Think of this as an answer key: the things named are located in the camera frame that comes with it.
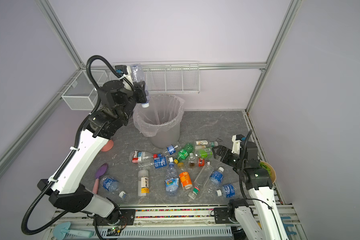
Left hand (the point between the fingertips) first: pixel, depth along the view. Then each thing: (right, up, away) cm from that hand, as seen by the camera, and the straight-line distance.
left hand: (141, 84), depth 60 cm
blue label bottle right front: (+40, -50, +16) cm, 66 cm away
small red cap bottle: (+27, -39, +27) cm, 54 cm away
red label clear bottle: (-12, -36, +31) cm, 49 cm away
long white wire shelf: (+14, +18, +45) cm, 50 cm away
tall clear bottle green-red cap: (+27, -49, +24) cm, 61 cm away
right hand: (+35, -30, +12) cm, 48 cm away
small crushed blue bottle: (+9, -33, +33) cm, 47 cm away
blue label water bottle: (+34, -48, +21) cm, 62 cm away
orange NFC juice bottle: (+18, -47, +20) cm, 54 cm away
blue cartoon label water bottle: (+11, -47, +20) cm, 52 cm away
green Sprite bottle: (+17, -34, +31) cm, 49 cm away
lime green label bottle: (+29, -34, +30) cm, 54 cm away
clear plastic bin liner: (+3, -7, +39) cm, 40 cm away
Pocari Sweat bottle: (+3, -38, +26) cm, 47 cm away
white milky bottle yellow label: (-5, -49, +19) cm, 52 cm away
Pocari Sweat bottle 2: (-21, -49, +19) cm, 56 cm away
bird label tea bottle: (+30, -28, +36) cm, 55 cm away
